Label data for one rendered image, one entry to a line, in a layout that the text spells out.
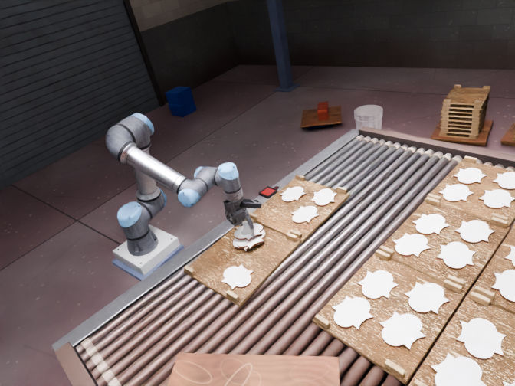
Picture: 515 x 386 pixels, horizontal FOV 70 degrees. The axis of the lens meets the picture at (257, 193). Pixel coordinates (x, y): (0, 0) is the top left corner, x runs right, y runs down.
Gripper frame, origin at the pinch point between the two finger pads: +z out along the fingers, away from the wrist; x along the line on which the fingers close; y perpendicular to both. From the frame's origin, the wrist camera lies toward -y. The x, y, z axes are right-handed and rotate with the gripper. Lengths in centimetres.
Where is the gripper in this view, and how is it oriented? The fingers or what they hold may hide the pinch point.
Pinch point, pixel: (247, 230)
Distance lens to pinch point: 169.3
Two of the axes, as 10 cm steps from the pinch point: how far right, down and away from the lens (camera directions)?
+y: -8.2, 4.3, -3.7
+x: 5.4, 3.9, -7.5
